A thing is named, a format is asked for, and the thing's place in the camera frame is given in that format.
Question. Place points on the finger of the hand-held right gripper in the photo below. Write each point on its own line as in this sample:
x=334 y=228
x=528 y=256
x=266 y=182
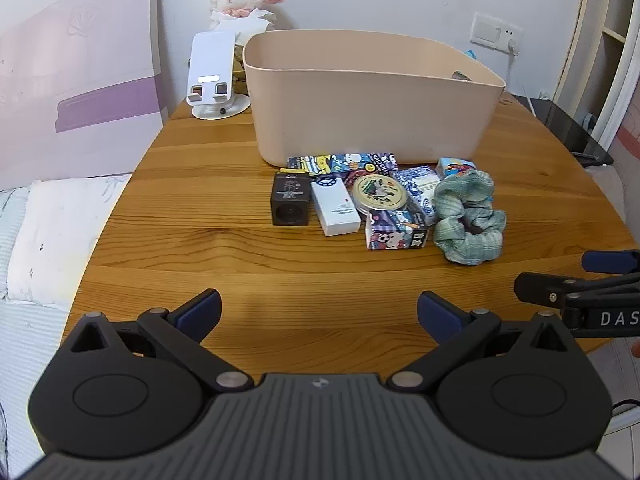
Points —
x=537 y=287
x=607 y=261

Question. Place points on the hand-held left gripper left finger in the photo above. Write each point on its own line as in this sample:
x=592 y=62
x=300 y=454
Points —
x=197 y=312

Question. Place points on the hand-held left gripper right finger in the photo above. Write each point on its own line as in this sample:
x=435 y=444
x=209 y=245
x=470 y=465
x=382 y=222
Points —
x=440 y=315

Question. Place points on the purple cartoon-print box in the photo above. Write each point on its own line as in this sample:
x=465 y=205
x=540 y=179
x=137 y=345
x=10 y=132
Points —
x=395 y=232

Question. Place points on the green plaid scrunchie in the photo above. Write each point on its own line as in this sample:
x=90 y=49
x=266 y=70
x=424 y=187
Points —
x=465 y=200

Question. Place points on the blue and white patterned packet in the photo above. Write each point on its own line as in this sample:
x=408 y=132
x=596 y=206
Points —
x=422 y=187

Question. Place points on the round green-print tin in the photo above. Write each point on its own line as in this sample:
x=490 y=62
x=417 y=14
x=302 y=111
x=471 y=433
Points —
x=380 y=193

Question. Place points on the black cube box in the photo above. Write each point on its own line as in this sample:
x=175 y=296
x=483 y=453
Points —
x=290 y=200

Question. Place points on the small blue box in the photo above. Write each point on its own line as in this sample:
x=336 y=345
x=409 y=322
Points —
x=455 y=166

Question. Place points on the small white box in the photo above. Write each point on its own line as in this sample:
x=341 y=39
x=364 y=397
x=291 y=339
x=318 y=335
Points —
x=336 y=207

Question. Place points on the long cartoon-print box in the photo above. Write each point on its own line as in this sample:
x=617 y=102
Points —
x=340 y=162

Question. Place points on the beige plastic storage bin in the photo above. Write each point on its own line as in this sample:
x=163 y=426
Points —
x=360 y=105

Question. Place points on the person's right hand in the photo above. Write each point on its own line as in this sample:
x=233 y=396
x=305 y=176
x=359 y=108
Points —
x=636 y=349

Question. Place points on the white pillow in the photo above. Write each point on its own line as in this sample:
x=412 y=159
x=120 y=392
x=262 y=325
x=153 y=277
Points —
x=65 y=240

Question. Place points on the light blue quilt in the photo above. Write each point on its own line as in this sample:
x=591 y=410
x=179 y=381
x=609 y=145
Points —
x=30 y=350

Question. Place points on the white shelf unit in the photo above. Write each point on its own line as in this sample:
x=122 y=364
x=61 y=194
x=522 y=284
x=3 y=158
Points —
x=607 y=40

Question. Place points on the white power plug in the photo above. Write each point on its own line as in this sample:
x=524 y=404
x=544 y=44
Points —
x=513 y=47

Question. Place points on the tan cardboard box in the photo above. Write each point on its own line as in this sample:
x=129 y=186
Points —
x=240 y=74

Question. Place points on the white phone stand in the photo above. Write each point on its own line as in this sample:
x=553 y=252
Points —
x=210 y=70

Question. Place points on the pink and purple headboard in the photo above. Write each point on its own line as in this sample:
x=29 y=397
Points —
x=75 y=75

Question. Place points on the white wall socket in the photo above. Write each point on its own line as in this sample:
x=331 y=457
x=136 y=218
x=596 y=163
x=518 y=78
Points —
x=511 y=35

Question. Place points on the white wall switch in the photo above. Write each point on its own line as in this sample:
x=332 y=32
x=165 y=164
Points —
x=485 y=31

